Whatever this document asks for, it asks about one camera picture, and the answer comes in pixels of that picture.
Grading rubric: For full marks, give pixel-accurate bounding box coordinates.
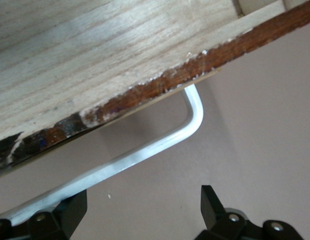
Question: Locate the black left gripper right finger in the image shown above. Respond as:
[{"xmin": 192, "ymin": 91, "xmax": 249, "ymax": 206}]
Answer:
[{"xmin": 196, "ymin": 185, "xmax": 304, "ymax": 240}]

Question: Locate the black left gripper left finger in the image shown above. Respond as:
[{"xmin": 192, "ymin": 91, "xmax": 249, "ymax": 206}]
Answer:
[{"xmin": 0, "ymin": 190, "xmax": 88, "ymax": 240}]

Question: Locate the silver metal drawer handle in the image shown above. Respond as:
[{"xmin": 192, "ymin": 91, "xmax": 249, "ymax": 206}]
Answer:
[{"xmin": 0, "ymin": 83, "xmax": 204, "ymax": 226}]

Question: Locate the light wood drawer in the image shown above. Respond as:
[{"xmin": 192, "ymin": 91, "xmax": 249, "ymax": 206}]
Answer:
[{"xmin": 0, "ymin": 0, "xmax": 310, "ymax": 181}]

